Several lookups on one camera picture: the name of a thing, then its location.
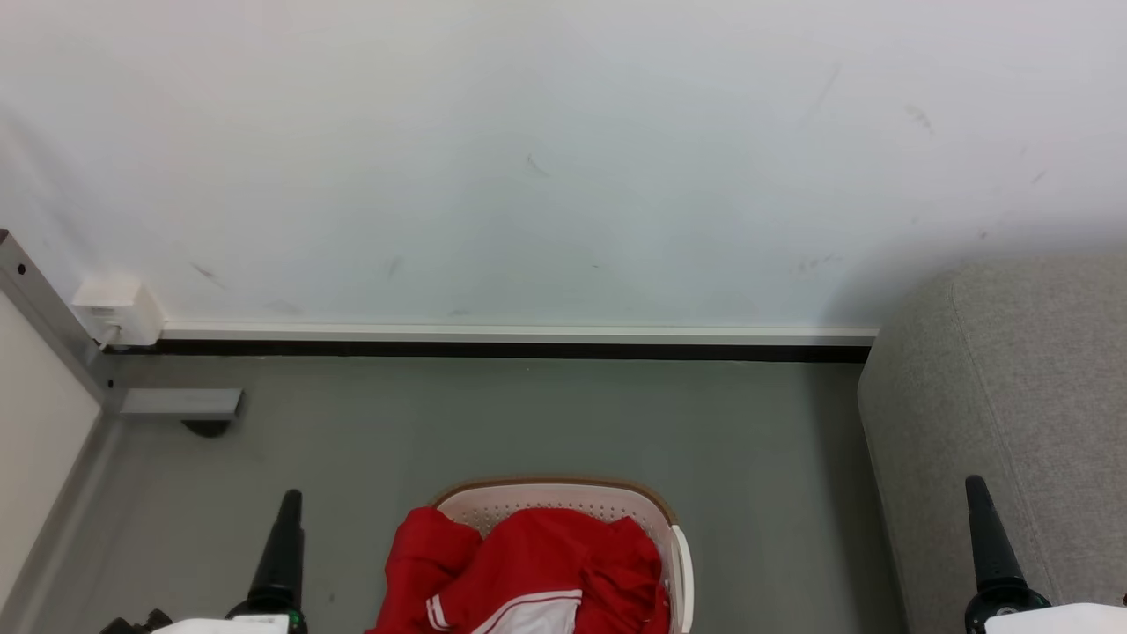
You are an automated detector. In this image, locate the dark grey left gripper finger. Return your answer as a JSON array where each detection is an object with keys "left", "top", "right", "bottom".
[{"left": 248, "top": 490, "right": 306, "bottom": 610}]

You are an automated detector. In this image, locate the grey metal frame foot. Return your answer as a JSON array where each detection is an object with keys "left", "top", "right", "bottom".
[{"left": 0, "top": 229, "right": 122, "bottom": 634}]

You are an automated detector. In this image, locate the white and dark left gripper body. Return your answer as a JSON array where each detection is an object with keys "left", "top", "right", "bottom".
[{"left": 151, "top": 599, "right": 310, "bottom": 634}]

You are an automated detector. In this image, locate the white wall socket box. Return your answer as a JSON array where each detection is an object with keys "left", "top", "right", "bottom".
[{"left": 70, "top": 278, "right": 166, "bottom": 348}]

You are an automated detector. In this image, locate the grey fabric sofa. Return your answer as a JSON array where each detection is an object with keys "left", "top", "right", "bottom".
[{"left": 858, "top": 256, "right": 1127, "bottom": 634}]

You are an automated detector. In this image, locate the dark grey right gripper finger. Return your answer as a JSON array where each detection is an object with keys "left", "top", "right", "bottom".
[{"left": 964, "top": 475, "right": 1025, "bottom": 597}]

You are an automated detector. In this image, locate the grey metal partition foot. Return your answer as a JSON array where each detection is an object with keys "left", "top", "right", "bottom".
[{"left": 118, "top": 387, "right": 244, "bottom": 420}]

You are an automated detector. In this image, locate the white plastic laundry basket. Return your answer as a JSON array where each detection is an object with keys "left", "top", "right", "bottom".
[{"left": 431, "top": 476, "right": 696, "bottom": 634}]

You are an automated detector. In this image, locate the white and dark right gripper body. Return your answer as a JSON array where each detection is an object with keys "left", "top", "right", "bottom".
[{"left": 964, "top": 585, "right": 1127, "bottom": 634}]

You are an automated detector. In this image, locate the red and white garment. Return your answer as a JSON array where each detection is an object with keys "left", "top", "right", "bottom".
[{"left": 365, "top": 506, "right": 672, "bottom": 634}]

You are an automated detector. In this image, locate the white and black baseboard strip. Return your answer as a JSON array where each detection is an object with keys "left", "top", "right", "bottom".
[{"left": 104, "top": 321, "right": 880, "bottom": 365}]

